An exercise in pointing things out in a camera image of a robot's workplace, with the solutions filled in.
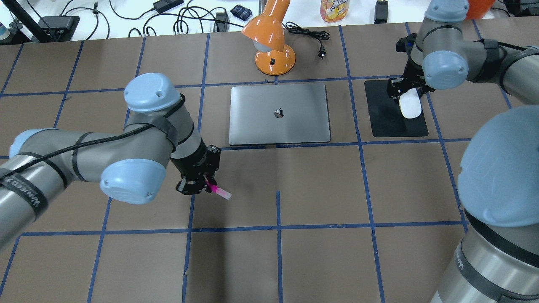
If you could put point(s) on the silver closed laptop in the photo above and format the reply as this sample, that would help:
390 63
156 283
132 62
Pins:
279 114

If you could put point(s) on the pink marker pen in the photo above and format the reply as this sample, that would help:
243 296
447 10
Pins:
214 188

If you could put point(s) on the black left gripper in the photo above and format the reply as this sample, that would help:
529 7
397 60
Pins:
195 165

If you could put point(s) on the yellow drink bottle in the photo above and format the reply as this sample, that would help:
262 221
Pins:
334 10

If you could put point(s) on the white computer mouse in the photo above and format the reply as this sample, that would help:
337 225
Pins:
409 104

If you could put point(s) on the black power adapter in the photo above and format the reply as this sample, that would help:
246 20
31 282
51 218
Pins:
381 12

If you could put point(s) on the dark blue small pouch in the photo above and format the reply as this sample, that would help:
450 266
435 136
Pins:
241 12

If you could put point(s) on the black mousepad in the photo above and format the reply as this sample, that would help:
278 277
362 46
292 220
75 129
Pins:
386 118

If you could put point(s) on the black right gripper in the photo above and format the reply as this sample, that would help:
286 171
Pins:
410 81

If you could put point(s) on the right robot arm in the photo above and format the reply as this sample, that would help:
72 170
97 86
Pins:
497 260

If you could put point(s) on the orange desk lamp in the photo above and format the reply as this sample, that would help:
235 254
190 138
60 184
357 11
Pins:
273 56

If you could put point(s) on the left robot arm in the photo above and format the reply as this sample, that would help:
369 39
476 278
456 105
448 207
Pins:
128 167

